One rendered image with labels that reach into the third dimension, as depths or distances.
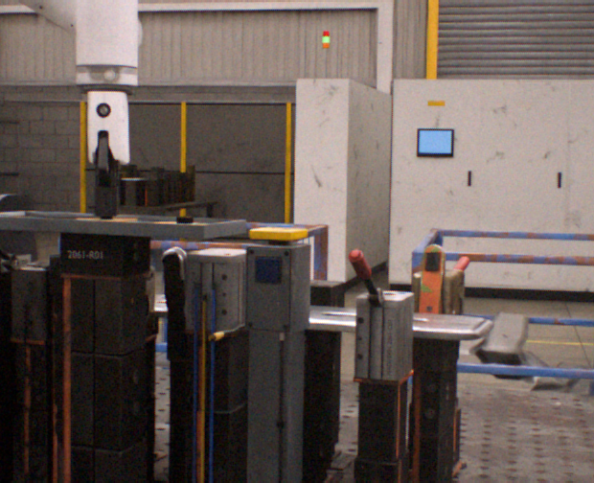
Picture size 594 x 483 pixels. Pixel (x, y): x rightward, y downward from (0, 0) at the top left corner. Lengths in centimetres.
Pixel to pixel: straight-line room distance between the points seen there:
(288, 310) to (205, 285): 25
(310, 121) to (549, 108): 218
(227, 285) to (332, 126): 820
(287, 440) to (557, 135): 836
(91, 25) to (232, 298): 44
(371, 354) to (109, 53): 55
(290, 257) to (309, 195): 843
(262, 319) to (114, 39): 43
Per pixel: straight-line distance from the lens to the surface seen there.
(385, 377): 146
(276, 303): 132
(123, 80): 144
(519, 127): 960
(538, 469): 196
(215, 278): 153
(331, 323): 160
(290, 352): 134
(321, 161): 971
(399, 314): 145
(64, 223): 142
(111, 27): 144
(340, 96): 969
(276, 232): 132
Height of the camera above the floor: 125
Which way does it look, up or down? 5 degrees down
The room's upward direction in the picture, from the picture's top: 1 degrees clockwise
